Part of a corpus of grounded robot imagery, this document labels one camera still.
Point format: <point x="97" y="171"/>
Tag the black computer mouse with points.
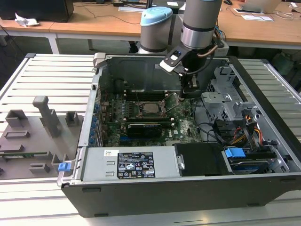
<point x="228" y="2"/>

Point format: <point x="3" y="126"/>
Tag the white camera in black bracket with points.
<point x="165" y="66"/>

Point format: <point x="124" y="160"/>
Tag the black plastic shroud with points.
<point x="202" y="160"/>

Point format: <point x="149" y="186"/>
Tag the crumpled white paper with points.
<point x="26" y="20"/>

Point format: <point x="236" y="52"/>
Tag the blue case latch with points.
<point x="64" y="167"/>

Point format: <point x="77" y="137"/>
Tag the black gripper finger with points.
<point x="189" y="90"/>

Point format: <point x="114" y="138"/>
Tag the black RAM slot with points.
<point x="145" y="98"/>
<point x="145" y="91"/>
<point x="145" y="94"/>

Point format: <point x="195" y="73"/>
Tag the hard disk in blue carrier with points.
<point x="234" y="154"/>

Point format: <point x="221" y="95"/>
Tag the metal CPU socket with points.
<point x="163" y="107"/>

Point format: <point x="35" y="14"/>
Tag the green motherboard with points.
<point x="185" y="127"/>

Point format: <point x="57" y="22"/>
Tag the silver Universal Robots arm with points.
<point x="200" y="21"/>

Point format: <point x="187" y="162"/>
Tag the silver CPU plate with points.
<point x="151" y="107"/>

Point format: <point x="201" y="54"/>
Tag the blue expansion slot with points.
<point x="124" y="142"/>

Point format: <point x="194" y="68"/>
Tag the black open PC case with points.
<point x="164" y="197"/>

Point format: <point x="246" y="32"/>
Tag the silver power supply with label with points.
<point x="98" y="164"/>

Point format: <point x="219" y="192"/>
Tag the black graphics card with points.
<point x="144" y="130"/>

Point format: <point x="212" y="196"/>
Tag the black box on desk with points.
<point x="35" y="9"/>

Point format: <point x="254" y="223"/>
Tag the grey metal disk bay cage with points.
<point x="211" y="103"/>

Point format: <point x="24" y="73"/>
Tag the grey parts rack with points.
<point x="35" y="141"/>

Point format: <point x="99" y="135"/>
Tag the grey laptop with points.
<point x="258" y="5"/>

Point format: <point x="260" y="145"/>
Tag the green RAM stick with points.
<point x="35" y="154"/>

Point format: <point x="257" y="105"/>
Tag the white paper sheet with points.
<point x="257" y="18"/>
<point x="129" y="9"/>

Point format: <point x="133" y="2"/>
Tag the grey camera box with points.
<point x="224" y="50"/>

